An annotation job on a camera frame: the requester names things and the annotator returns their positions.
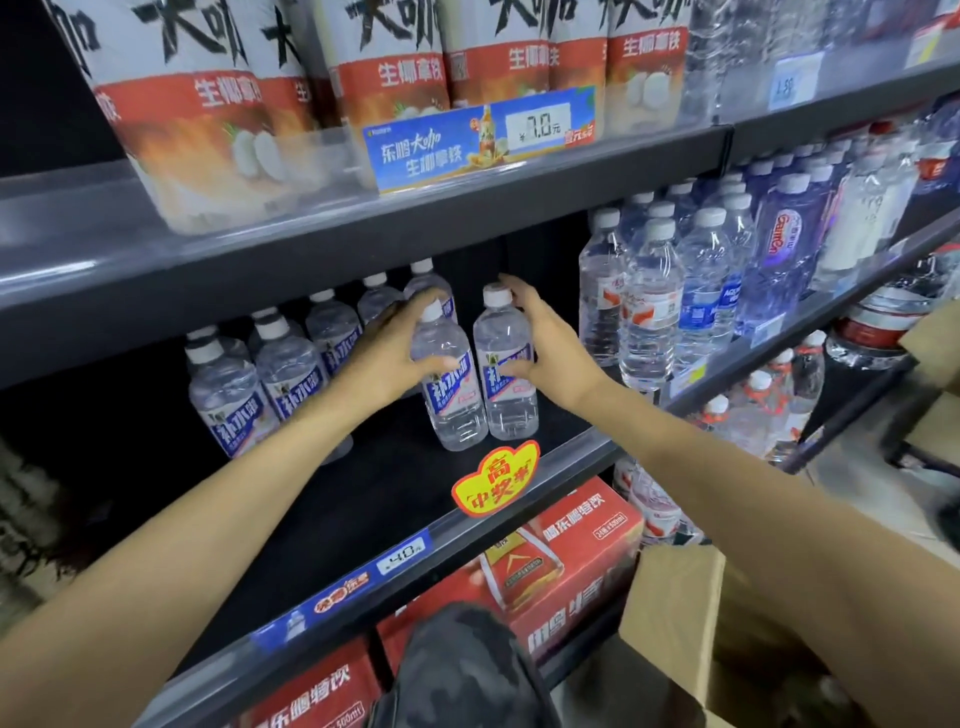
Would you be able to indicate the person's right hand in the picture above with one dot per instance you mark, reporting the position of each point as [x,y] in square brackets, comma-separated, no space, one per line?
[559,360]

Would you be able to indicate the person's left hand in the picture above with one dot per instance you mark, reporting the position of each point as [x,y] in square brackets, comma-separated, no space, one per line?
[382,360]

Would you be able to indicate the row of blue-label water bottles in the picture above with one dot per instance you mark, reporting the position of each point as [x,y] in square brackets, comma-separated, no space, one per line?
[232,405]

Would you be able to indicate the brown cardboard box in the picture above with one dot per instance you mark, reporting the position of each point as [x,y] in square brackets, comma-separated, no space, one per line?
[675,622]

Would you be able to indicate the person's right forearm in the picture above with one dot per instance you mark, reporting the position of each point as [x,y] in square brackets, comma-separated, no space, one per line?
[787,547]

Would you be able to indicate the person's left forearm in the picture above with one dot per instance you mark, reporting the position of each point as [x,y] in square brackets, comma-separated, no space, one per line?
[187,555]

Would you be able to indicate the rows of small clear water bottles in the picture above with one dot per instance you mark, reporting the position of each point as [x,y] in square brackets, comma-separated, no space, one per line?
[652,315]

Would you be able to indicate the blue price banner label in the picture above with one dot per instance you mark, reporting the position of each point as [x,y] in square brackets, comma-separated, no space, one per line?
[420,154]

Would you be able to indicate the blue yellow price tag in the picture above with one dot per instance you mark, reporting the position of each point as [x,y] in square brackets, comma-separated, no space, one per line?
[688,377]

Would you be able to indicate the yellow red promo sticker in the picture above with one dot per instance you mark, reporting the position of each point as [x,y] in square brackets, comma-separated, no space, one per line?
[495,480]

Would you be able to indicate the red drink carton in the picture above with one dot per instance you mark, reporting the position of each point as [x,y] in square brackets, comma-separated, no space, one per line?
[315,690]
[585,540]

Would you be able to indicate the white blue price tag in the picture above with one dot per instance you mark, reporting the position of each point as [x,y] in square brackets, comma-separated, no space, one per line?
[767,330]

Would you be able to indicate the row of white coffee drink bottles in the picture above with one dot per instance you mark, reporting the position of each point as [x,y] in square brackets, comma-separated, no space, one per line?
[187,112]

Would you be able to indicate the brown carton black edge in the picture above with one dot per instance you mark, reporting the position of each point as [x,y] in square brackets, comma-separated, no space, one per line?
[934,345]

